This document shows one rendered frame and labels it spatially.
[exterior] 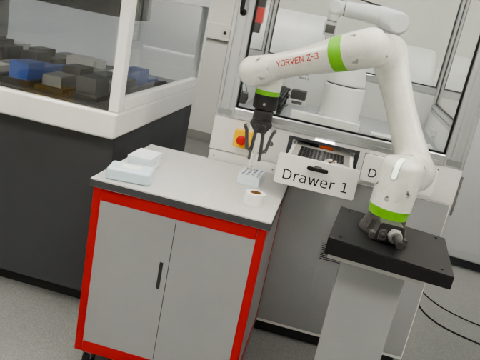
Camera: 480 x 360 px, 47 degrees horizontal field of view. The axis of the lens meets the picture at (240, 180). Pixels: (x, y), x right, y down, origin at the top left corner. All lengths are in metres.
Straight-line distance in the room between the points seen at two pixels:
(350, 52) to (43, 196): 1.44
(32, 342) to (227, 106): 1.22
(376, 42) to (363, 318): 0.85
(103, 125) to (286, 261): 0.97
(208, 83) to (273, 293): 3.55
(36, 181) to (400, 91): 1.53
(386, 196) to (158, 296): 0.84
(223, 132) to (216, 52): 3.41
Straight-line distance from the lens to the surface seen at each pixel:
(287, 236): 2.43
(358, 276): 1.78
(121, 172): 1.90
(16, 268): 2.73
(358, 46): 1.77
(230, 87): 2.33
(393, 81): 1.91
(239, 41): 2.31
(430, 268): 1.65
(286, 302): 2.56
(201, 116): 5.83
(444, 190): 2.38
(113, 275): 2.02
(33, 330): 2.48
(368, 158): 2.30
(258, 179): 2.09
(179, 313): 2.00
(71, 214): 2.49
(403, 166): 1.72
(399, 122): 1.90
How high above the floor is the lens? 1.38
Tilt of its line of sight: 17 degrees down
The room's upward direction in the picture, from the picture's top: 11 degrees clockwise
